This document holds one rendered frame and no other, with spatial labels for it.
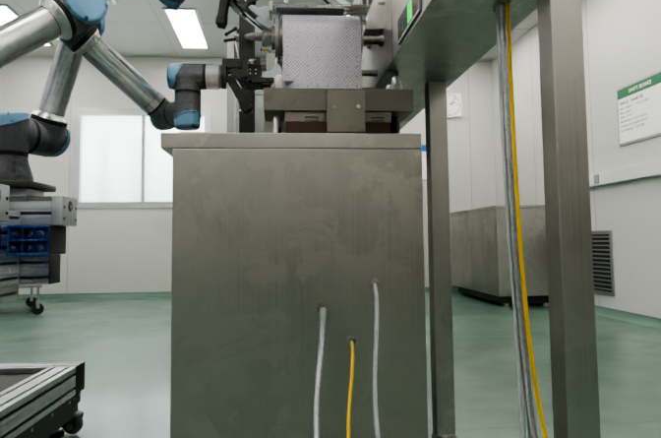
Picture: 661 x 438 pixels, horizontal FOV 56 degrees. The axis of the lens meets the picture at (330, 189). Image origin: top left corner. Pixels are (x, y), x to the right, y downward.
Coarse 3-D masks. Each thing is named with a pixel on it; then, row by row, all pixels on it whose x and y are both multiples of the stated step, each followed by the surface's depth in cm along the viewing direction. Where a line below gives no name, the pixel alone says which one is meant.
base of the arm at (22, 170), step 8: (0, 152) 193; (8, 152) 194; (16, 152) 196; (24, 152) 198; (0, 160) 193; (8, 160) 194; (16, 160) 195; (24, 160) 198; (0, 168) 192; (8, 168) 193; (16, 168) 195; (24, 168) 196; (0, 176) 191; (8, 176) 192; (16, 176) 193; (24, 176) 195; (32, 176) 200
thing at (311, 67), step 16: (288, 48) 186; (304, 48) 187; (320, 48) 187; (336, 48) 188; (352, 48) 188; (288, 64) 186; (304, 64) 186; (320, 64) 187; (336, 64) 187; (352, 64) 188; (304, 80) 186; (320, 80) 187; (336, 80) 187; (352, 80) 187
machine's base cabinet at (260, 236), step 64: (192, 192) 155; (256, 192) 157; (320, 192) 158; (384, 192) 159; (192, 256) 154; (256, 256) 155; (320, 256) 157; (384, 256) 158; (192, 320) 153; (256, 320) 154; (384, 320) 157; (192, 384) 152; (256, 384) 153; (384, 384) 156
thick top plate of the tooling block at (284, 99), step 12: (264, 96) 165; (276, 96) 165; (288, 96) 165; (300, 96) 166; (312, 96) 166; (324, 96) 166; (372, 96) 167; (384, 96) 168; (396, 96) 168; (408, 96) 168; (264, 108) 165; (276, 108) 165; (288, 108) 165; (300, 108) 165; (312, 108) 166; (324, 108) 166; (372, 108) 167; (384, 108) 167; (396, 108) 168; (408, 108) 168
